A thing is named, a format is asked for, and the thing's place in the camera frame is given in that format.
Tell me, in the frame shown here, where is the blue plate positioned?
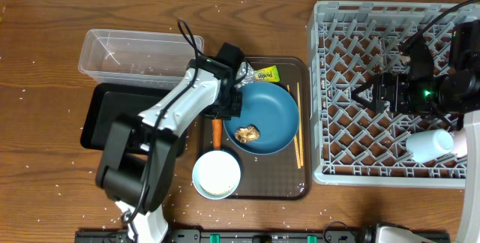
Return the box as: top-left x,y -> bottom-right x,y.
223,82 -> 299,155

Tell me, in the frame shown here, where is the left wooden chopstick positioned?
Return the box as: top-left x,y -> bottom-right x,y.
286,84 -> 302,170

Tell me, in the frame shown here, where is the brown food scrap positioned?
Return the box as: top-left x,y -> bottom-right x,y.
235,125 -> 260,144

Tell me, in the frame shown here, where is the light blue rice bowl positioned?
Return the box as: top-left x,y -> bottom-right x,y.
192,151 -> 242,200

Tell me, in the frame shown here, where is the orange carrot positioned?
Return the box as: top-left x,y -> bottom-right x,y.
211,119 -> 223,150

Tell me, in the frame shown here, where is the yellow green snack wrapper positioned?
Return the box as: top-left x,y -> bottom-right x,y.
254,65 -> 281,83

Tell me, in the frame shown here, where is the light blue cup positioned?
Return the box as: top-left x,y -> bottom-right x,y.
406,129 -> 454,164

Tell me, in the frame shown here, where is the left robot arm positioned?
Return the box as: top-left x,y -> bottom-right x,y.
95,43 -> 245,242

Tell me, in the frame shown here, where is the clear plastic bin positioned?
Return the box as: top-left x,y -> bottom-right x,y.
78,29 -> 194,90

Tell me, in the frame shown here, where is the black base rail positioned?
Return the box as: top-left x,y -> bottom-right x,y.
73,222 -> 451,243

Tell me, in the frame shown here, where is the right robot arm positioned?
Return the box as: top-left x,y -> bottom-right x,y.
352,20 -> 479,242

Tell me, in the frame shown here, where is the black tray bin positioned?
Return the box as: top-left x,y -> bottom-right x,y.
80,83 -> 169,150

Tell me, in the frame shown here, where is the brown serving tray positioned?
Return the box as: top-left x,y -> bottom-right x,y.
221,57 -> 312,200

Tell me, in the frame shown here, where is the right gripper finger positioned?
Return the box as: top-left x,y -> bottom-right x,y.
352,94 -> 375,112
352,81 -> 374,99

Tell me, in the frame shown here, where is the grey dishwasher rack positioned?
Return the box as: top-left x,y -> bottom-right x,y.
307,1 -> 479,189

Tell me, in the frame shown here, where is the pink small cup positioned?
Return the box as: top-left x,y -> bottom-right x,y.
451,129 -> 467,158

